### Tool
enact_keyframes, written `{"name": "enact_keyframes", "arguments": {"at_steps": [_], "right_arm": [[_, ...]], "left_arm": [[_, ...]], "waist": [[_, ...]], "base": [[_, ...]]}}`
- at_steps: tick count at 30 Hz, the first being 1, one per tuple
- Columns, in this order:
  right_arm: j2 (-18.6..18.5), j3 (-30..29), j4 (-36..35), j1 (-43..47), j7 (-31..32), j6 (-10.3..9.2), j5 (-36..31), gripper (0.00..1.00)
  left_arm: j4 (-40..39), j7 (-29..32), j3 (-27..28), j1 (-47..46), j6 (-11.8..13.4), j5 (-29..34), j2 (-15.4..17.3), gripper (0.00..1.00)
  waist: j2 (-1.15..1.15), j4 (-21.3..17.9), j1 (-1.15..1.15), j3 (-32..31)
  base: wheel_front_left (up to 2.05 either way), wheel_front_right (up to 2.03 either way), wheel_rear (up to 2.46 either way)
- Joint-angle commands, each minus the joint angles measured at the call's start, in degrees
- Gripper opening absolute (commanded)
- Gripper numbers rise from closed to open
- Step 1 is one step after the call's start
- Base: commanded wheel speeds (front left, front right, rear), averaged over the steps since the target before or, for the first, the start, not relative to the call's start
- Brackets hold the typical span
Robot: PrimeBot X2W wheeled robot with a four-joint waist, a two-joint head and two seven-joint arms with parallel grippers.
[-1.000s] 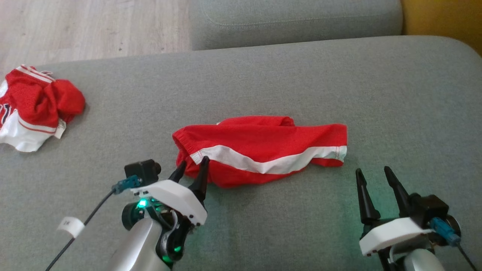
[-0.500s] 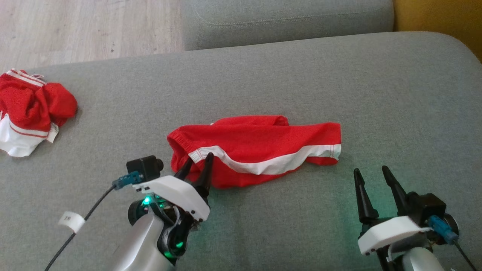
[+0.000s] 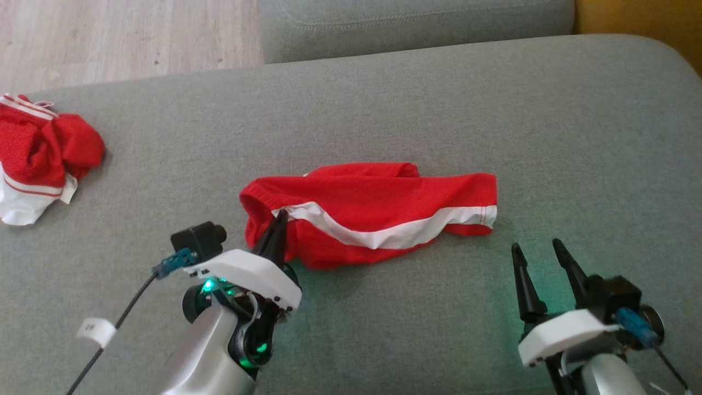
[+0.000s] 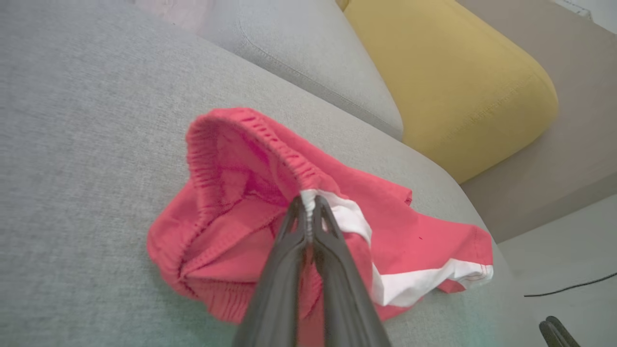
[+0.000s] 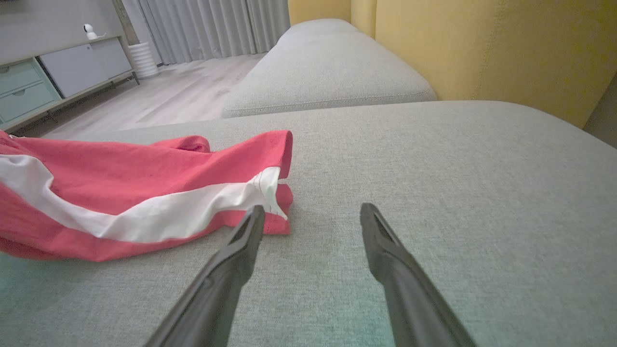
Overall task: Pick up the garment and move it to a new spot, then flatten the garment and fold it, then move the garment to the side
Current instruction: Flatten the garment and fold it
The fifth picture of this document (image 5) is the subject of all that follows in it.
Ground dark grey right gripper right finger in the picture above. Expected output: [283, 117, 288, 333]
[360, 202, 479, 347]

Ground grey pleated curtain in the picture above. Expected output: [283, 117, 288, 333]
[121, 0, 291, 66]

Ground red shorts with white stripe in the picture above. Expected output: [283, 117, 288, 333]
[0, 129, 294, 263]

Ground grey fabric sofa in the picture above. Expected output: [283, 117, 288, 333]
[0, 100, 617, 347]

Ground long low tv cabinet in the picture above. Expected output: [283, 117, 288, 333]
[0, 35, 141, 133]

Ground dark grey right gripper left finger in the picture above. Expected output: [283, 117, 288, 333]
[144, 204, 266, 347]

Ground white ribbed cylinder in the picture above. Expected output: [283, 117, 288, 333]
[129, 42, 159, 80]

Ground small grey sofa seat cushion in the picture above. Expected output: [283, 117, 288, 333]
[221, 18, 438, 119]

